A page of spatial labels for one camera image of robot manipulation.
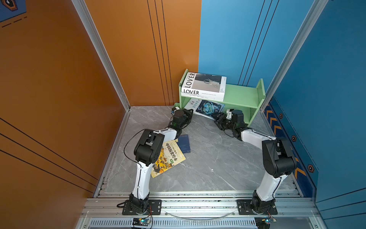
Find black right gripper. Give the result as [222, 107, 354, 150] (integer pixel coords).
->
[211, 113, 236, 132]

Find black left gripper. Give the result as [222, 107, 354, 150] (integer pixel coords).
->
[179, 108, 193, 131]

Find white book with brown pattern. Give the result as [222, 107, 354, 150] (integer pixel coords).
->
[182, 94, 226, 102]

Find dark blue circle-cover book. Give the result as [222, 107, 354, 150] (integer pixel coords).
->
[185, 98, 225, 120]

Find white LOVER book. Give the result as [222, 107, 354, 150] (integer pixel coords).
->
[181, 72, 227, 97]

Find yellow illustrated Chinese book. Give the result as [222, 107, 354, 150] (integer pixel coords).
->
[151, 140, 186, 178]

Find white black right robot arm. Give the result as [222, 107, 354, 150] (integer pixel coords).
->
[214, 109, 297, 214]

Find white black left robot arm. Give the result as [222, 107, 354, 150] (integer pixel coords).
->
[129, 109, 193, 213]

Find blue book under yellow book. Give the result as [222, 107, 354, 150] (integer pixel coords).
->
[175, 134, 191, 154]

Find green wooden two-tier shelf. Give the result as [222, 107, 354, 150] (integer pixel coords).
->
[174, 68, 266, 127]

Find right green circuit board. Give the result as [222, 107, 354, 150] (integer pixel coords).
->
[255, 218, 277, 229]

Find green circuit board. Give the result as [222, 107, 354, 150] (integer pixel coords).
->
[255, 218, 277, 229]
[131, 218, 152, 229]

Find left green circuit board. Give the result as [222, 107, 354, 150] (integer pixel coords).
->
[131, 218, 152, 229]

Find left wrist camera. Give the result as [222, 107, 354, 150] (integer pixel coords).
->
[171, 106, 180, 115]

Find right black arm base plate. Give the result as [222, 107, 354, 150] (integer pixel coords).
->
[236, 199, 278, 215]

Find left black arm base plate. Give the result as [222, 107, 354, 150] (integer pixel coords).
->
[122, 199, 162, 216]

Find aluminium mounting rail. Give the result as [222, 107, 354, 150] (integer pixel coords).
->
[81, 190, 320, 218]

